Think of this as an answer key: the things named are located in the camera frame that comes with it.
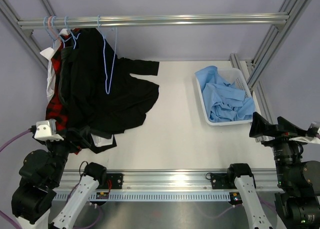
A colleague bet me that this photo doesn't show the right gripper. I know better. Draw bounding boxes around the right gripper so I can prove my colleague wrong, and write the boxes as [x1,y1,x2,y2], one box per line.
[250,111,312,187]

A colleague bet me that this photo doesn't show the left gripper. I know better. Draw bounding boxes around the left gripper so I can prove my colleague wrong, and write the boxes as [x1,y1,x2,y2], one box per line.
[42,125,91,185]

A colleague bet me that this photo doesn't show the light blue shirt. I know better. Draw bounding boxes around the light blue shirt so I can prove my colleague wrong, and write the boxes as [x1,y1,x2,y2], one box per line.
[194,65,256,124]

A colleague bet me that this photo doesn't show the light blue wire hanger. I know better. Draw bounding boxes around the light blue wire hanger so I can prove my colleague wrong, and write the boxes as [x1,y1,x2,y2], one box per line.
[97,15,118,95]

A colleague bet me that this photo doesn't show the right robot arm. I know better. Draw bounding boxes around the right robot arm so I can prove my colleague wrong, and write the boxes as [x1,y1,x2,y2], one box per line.
[226,112,320,229]

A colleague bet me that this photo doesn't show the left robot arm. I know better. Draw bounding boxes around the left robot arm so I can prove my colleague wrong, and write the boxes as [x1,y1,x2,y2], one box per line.
[11,124,108,229]

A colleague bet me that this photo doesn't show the red black plaid shirt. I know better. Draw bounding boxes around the red black plaid shirt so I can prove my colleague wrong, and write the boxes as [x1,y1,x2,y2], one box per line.
[45,28,83,155]

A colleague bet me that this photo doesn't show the white shirt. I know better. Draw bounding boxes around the white shirt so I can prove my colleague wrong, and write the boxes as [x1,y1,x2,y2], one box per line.
[40,40,61,102]

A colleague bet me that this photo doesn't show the blue hanger with black shirt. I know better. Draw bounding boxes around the blue hanger with black shirt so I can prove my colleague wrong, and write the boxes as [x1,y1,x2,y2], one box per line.
[64,16,79,49]

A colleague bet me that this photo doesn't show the blue hanger far left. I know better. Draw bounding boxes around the blue hanger far left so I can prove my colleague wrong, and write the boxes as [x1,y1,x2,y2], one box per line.
[42,16,57,42]

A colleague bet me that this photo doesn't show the white plastic basket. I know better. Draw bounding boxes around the white plastic basket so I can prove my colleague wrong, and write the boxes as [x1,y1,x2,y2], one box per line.
[194,67,257,127]

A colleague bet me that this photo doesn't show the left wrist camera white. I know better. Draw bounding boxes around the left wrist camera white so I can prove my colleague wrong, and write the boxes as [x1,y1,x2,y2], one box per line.
[33,119,64,142]

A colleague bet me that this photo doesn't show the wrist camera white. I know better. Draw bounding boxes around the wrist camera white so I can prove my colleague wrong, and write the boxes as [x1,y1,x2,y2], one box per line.
[289,121,320,144]
[33,119,64,142]

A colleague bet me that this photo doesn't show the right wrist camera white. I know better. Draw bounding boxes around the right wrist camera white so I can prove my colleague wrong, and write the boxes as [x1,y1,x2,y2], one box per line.
[289,121,320,144]

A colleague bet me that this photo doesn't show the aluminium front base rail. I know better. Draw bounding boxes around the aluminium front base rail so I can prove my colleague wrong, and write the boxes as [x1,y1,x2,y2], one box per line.
[58,170,278,191]

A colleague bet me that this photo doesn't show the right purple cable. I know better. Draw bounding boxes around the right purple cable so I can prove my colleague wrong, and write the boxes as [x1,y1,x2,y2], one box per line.
[197,196,278,220]

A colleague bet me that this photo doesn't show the white slotted cable duct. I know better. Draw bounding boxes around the white slotted cable duct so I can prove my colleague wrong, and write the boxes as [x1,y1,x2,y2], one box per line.
[52,191,231,201]

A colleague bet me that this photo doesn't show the aluminium hanging rail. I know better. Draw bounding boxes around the aluminium hanging rail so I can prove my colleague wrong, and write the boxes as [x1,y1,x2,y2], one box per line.
[16,11,290,30]

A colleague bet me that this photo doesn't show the aluminium frame right posts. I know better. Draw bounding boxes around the aluminium frame right posts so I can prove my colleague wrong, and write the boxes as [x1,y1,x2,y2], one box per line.
[229,0,312,122]

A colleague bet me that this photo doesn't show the aluminium frame posts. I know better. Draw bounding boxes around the aluminium frame posts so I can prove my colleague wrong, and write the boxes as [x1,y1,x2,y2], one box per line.
[0,0,56,71]
[229,0,312,122]

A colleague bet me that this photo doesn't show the aluminium frame left posts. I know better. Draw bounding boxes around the aluminium frame left posts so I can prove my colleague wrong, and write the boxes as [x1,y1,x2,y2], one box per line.
[0,0,56,71]

